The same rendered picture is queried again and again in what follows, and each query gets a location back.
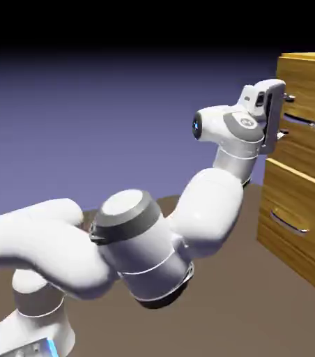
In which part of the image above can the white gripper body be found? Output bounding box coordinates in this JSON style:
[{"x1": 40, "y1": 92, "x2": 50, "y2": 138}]
[{"x1": 261, "y1": 78, "x2": 287, "y2": 155}]

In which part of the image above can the wooden drawer front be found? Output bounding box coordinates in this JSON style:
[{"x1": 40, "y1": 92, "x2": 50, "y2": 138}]
[
  {"x1": 270, "y1": 55, "x2": 315, "y2": 188},
  {"x1": 256, "y1": 158, "x2": 315, "y2": 293}
]

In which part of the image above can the light wooden cabinet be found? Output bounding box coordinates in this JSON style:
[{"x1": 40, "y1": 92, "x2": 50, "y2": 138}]
[{"x1": 256, "y1": 51, "x2": 315, "y2": 296}]

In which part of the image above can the curved silver drawer handle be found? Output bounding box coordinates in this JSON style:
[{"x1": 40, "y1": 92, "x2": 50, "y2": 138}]
[
  {"x1": 282, "y1": 112, "x2": 315, "y2": 131},
  {"x1": 269, "y1": 208, "x2": 311, "y2": 237}
]

